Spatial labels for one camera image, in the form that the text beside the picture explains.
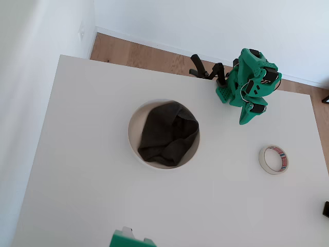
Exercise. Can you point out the small black object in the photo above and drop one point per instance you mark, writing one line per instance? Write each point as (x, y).
(326, 209)

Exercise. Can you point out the white masking tape roll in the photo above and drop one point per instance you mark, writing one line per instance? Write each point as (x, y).
(263, 162)

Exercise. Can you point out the white wall socket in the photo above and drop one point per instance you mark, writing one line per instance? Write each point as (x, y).
(81, 32)

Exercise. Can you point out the green camera stand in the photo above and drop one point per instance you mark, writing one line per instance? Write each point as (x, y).
(126, 239)

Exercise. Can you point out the black table clamp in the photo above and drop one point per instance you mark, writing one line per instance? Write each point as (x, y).
(199, 65)

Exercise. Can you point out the dark grey cloth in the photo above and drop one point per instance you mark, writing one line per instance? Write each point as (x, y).
(164, 133)

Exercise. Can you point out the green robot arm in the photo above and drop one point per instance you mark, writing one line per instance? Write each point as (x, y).
(248, 69)

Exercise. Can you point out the black furniture corner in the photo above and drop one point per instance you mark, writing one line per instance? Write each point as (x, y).
(326, 99)

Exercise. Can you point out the green gripper with servo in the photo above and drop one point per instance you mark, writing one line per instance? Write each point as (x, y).
(257, 108)

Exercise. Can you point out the white bowl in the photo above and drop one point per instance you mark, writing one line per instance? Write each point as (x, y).
(133, 128)

